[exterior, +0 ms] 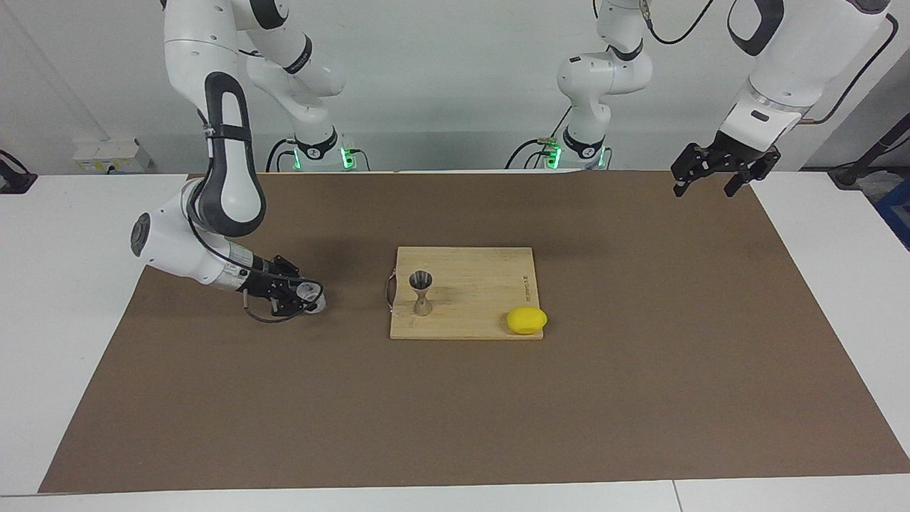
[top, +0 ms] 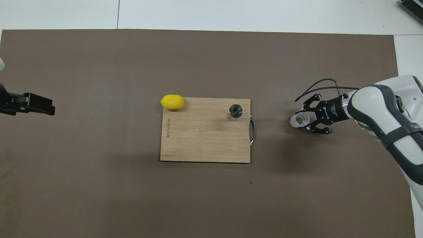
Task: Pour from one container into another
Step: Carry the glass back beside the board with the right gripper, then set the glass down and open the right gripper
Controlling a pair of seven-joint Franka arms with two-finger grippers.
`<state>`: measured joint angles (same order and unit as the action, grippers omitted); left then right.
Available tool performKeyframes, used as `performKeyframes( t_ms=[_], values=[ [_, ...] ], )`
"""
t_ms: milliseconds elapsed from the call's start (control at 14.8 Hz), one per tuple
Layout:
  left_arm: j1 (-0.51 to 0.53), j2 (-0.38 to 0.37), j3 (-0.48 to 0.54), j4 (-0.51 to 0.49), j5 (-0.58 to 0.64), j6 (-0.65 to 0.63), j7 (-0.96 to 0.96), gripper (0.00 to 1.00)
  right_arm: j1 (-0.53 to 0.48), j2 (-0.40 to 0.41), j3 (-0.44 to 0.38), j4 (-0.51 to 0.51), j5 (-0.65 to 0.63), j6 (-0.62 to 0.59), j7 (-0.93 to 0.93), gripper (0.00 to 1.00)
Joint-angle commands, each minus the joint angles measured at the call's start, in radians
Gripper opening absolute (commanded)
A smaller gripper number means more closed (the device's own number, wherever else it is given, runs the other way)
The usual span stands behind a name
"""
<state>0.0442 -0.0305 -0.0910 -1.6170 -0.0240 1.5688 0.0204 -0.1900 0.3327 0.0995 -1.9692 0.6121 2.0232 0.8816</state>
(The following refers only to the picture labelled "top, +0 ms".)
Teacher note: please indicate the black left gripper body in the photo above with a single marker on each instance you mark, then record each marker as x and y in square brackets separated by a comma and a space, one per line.
[11, 103]

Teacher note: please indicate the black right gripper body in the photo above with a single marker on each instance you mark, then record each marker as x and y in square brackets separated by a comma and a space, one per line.
[333, 110]

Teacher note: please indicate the steel double jigger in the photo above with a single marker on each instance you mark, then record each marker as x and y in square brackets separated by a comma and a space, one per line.
[235, 111]

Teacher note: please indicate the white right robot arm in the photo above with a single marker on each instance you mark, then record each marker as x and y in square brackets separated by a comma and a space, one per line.
[380, 109]

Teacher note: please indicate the brown table mat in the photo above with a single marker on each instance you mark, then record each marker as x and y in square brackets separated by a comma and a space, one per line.
[99, 181]

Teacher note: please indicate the grey ribbed device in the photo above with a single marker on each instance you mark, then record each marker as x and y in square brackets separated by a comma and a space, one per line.
[414, 6]

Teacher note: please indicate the yellow lemon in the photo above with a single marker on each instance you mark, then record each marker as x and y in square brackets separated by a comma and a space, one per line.
[172, 101]

